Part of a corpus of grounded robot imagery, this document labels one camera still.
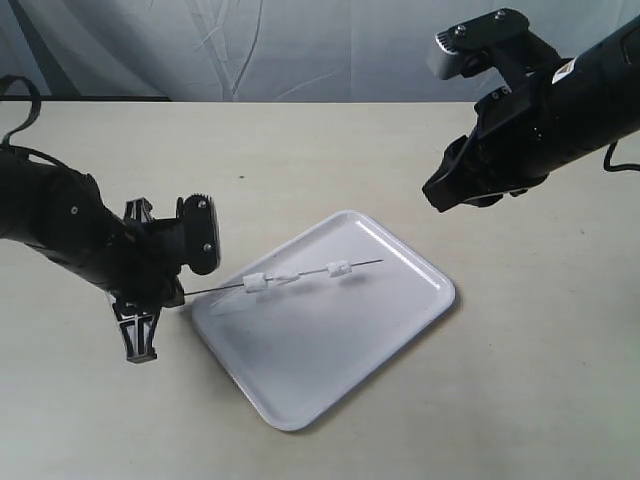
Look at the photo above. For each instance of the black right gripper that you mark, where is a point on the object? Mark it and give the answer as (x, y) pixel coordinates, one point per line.
(509, 151)

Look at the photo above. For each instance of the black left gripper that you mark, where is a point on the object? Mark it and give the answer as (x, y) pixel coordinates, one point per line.
(147, 279)

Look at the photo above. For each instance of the thin metal skewer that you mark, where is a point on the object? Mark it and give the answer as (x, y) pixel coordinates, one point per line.
(306, 273)

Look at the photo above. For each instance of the white marshmallow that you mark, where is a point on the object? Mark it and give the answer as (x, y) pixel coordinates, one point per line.
(338, 268)
(255, 282)
(286, 277)

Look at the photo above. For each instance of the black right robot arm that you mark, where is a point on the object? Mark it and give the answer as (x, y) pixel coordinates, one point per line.
(551, 110)

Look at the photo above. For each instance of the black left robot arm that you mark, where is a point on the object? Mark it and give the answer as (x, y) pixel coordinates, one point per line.
(58, 212)

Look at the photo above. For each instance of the white rectangular plastic tray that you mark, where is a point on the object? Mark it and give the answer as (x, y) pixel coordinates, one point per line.
(298, 349)

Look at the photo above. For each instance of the grey wrinkled backdrop cloth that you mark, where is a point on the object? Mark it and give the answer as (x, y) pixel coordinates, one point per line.
(236, 51)

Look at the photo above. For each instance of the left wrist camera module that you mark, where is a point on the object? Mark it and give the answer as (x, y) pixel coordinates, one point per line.
(191, 237)

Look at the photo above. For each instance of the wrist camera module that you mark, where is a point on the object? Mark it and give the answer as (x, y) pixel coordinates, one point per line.
(191, 237)
(500, 40)

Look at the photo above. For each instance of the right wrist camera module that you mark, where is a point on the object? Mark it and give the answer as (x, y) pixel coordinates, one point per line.
(500, 40)

